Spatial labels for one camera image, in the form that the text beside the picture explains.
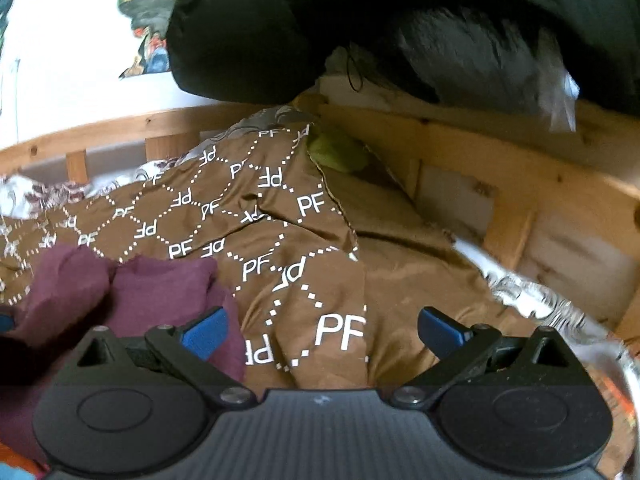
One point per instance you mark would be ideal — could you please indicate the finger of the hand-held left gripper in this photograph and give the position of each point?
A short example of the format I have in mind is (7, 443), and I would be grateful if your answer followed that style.
(5, 322)

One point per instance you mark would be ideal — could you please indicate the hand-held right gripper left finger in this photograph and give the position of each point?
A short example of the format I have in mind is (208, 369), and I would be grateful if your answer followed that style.
(207, 332)

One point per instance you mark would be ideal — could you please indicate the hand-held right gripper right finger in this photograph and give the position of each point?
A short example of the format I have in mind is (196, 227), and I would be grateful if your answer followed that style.
(440, 332)

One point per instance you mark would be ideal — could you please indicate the maroon long-sleeved sweater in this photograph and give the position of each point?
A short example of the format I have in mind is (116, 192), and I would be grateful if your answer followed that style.
(150, 290)

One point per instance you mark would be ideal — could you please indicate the brown printed blanket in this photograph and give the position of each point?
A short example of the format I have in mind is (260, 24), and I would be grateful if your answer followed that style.
(300, 240)

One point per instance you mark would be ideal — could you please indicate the colourful patterned cloth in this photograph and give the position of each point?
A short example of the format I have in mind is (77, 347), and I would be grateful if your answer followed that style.
(15, 465)

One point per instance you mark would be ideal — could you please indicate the green cloth item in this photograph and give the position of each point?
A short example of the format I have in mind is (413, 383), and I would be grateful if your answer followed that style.
(335, 155)

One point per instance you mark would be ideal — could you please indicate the black puffy jacket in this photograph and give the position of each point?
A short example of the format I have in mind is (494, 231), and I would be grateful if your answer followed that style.
(260, 20)

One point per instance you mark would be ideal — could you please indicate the dark colourful wall poster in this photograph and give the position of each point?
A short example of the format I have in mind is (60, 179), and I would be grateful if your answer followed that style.
(145, 35)

